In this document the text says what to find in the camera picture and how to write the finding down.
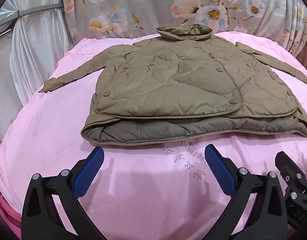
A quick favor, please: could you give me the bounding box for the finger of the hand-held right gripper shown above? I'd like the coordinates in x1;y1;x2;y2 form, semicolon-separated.
275;151;307;198

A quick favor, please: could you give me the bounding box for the grey metal rail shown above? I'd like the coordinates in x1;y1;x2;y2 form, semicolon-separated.
0;1;66;28

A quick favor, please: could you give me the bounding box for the olive quilted jacket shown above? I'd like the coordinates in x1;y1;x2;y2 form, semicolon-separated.
38;24;307;146

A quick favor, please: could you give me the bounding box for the pink printed blanket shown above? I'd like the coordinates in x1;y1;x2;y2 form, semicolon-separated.
0;31;307;240

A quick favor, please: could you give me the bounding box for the white satin curtain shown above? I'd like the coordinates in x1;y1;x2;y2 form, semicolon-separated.
0;0;74;150

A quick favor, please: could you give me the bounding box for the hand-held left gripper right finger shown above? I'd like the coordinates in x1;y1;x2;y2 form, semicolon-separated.
205;144;286;240

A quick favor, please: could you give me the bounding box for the dark pink cloth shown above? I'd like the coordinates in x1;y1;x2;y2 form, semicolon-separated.
0;184;22;240

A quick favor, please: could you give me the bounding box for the grey floral cloth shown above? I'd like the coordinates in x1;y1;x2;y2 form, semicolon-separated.
62;0;307;58

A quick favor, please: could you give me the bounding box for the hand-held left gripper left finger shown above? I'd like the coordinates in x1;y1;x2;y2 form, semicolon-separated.
22;146;106;240

